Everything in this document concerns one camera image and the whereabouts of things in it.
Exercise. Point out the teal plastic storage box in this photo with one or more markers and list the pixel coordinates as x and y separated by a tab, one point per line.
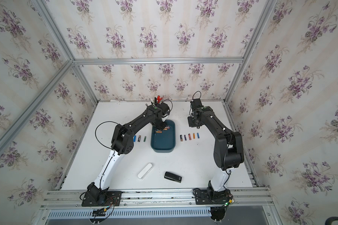
164	141

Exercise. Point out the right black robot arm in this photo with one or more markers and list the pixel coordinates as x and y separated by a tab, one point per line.
228	148

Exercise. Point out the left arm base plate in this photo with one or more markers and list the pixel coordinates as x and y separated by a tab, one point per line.
103	199

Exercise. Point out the black stapler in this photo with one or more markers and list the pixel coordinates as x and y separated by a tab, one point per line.
172	177

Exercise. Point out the aluminium front rail frame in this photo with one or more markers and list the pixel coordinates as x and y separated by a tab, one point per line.
154	203

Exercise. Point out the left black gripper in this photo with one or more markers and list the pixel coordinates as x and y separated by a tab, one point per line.
163	127

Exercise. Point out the white rectangular case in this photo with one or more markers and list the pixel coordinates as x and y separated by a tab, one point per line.
144	172

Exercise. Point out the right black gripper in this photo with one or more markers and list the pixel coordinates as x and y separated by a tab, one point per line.
190	123

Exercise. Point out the pens in cup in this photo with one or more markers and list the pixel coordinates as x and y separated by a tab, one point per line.
156	100

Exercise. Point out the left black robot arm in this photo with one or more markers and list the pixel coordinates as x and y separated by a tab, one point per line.
122	144

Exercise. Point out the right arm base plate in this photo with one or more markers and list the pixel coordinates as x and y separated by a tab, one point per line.
209	196

